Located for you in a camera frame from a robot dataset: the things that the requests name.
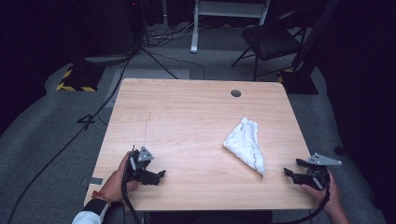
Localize black equipment cabinet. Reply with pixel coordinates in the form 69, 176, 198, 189
82, 0, 145, 65

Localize person's left hand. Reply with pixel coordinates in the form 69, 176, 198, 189
99, 151, 142, 203

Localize person's right hand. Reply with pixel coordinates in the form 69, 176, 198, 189
300, 171, 342, 217

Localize grey tape piece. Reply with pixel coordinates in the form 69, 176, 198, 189
80, 176, 104, 187

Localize white desk frame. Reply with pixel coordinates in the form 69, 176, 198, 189
190, 0, 272, 55

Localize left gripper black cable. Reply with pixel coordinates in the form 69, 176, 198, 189
120, 161, 142, 224

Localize bundle of floor cables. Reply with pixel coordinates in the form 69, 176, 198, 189
141, 21, 206, 49

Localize black stand with post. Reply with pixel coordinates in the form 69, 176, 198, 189
276, 0, 343, 96

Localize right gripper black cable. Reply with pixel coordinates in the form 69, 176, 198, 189
274, 183, 332, 224

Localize white towel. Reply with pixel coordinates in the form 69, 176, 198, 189
222, 117, 266, 179

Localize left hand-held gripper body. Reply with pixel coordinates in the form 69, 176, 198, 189
125, 146, 161, 187

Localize red bracelet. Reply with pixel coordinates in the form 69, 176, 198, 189
91, 189, 112, 207

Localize long black floor cable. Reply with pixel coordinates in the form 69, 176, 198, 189
7, 46, 138, 224

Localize thin black floor cable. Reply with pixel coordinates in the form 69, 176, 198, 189
148, 49, 206, 81

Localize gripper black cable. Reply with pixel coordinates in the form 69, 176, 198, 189
120, 161, 142, 224
274, 183, 332, 224

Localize black yellow striped stand base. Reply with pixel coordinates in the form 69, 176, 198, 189
56, 63, 106, 93

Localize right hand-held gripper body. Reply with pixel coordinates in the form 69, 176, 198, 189
295, 152, 343, 191

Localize person's dark clothed legs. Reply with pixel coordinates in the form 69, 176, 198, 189
103, 201, 274, 224

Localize black folding chair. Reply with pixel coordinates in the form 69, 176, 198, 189
231, 7, 310, 82

